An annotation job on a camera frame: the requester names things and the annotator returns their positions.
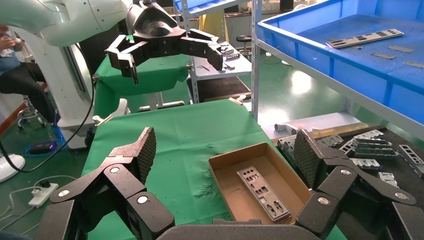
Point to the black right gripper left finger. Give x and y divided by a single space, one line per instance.
119 185

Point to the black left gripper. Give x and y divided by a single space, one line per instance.
155 30

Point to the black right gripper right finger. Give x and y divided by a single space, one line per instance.
331 185

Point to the silver metal I/O shield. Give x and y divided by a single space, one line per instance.
347 147
369 134
387 179
366 164
286 144
412 155
261 193
374 153
352 40
329 141
371 143

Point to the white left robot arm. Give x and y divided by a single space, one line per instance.
82 20

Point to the small dark metal parts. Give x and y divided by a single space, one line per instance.
230 53

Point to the black parts tray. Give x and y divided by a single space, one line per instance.
407 185

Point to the black adapter box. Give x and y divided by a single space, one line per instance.
43 148

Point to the brown cardboard box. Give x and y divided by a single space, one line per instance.
228 185

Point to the small green table cloth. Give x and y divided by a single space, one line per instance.
155 76

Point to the long wooden plank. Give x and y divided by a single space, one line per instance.
341 130

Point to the yellow banner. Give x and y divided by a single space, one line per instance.
213 24

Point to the small blue plastic bin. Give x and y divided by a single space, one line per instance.
205 5

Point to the white flat board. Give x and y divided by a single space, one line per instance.
331 121

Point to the black shelf mat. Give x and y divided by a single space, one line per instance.
218 87

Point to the white power strip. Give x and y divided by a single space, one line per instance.
43 195

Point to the white metal tool rack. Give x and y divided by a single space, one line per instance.
238 68

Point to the large green table cloth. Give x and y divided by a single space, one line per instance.
185 139

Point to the black round stool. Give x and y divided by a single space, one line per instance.
244 39

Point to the white round fan base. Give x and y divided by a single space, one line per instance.
10 167

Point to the chrome swivel stool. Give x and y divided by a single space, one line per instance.
31 112

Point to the large blue plastic bin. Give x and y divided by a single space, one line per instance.
364 73

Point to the white robot torso column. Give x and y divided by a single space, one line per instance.
49 82

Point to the black monitor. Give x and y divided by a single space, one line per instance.
287 5

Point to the small flat grey metal strip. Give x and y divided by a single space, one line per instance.
414 64
383 55
401 49

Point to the seated person blue shirt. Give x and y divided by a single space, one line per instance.
20 82

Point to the white table frame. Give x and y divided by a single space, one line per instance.
159 106

